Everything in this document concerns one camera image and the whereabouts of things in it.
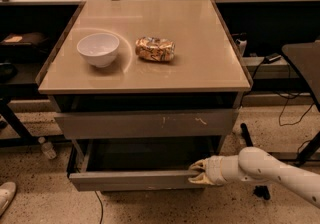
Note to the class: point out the black phone device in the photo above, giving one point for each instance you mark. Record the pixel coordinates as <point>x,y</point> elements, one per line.
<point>271,58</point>

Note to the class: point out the clear plastic bottle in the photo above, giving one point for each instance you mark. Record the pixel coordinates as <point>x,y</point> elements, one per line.
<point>47,148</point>

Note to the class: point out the grey drawer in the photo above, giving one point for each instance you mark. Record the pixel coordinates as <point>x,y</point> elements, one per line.
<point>136,164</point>
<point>146,124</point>

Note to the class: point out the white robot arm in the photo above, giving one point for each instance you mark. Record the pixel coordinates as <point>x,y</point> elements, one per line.
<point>255,166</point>

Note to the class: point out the dark side table top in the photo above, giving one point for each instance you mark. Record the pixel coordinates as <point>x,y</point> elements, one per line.
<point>305,59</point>

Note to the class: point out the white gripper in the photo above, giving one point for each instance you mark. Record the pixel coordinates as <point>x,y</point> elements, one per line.
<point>214,169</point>

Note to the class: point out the white shoe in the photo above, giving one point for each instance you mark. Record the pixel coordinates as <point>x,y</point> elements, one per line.
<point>7,193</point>

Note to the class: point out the crushed gold soda can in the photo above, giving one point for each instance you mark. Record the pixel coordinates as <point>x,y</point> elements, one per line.
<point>155,49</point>

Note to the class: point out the white bowl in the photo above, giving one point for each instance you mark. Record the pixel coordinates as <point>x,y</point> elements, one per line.
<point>99,49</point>

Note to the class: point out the grey drawer cabinet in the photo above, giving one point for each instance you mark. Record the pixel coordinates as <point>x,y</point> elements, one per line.
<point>205,73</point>

